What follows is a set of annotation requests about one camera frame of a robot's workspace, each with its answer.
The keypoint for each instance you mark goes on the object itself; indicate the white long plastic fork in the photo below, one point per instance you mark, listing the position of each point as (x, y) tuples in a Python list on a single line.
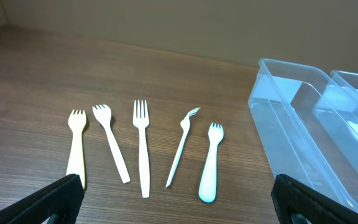
[(141, 122)]

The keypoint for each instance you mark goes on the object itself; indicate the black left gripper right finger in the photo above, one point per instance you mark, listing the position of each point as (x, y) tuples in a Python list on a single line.
[(295, 202)]

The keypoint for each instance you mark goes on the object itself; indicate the white short plastic fork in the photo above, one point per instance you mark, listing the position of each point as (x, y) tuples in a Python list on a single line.
[(103, 114)]

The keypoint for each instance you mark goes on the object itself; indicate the yellow plastic fork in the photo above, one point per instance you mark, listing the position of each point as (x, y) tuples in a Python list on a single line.
[(76, 163)]

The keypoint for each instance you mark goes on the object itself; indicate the light blue plastic fork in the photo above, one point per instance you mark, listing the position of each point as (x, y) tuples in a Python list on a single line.
[(208, 184)]

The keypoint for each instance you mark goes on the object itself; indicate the clear left plastic container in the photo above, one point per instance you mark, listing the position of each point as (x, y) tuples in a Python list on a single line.
[(308, 126)]

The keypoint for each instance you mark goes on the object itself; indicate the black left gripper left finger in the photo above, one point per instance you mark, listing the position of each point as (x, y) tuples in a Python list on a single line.
[(59, 202)]

